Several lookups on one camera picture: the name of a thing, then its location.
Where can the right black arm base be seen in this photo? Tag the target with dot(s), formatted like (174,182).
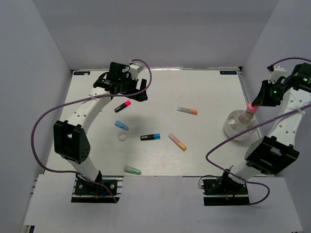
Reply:
(222,191)

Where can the green translucent cap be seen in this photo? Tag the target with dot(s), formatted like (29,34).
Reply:
(132,170)

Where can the corner label sticker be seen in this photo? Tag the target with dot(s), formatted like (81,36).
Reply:
(228,72)
(81,73)

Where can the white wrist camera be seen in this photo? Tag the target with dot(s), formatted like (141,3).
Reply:
(276,73)
(135,69)

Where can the pink capped clear tube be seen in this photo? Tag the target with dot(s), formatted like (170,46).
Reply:
(248,114)

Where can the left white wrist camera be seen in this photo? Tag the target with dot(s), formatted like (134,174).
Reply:
(135,69)

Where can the blue translucent cap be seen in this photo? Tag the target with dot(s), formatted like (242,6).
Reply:
(121,125)

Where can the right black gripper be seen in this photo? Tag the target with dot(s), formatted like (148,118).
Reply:
(262,99)

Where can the left corner label sticker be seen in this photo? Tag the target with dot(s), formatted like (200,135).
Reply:
(81,73)

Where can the right corner label sticker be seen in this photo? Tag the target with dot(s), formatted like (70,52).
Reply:
(228,72)

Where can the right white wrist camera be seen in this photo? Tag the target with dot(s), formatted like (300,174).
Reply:
(276,73)

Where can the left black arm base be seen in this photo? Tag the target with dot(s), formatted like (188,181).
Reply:
(84,192)

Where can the orange clear marker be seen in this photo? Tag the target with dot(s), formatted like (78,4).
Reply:
(187,110)
(177,142)

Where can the blue black highlighter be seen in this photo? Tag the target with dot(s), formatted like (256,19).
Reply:
(155,136)

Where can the pink black highlighter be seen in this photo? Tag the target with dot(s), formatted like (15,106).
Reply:
(122,106)

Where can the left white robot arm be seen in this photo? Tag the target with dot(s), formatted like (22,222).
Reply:
(70,135)

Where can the white round divided container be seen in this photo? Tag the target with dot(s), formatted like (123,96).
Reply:
(233,126)

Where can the orange clear marker upper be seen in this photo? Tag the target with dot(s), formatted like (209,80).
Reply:
(187,110)

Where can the orange clear marker lower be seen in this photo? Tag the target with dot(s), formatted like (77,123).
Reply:
(177,142)

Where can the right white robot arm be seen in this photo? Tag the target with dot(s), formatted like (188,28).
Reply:
(274,152)

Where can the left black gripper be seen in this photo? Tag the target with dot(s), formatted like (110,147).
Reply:
(134,82)

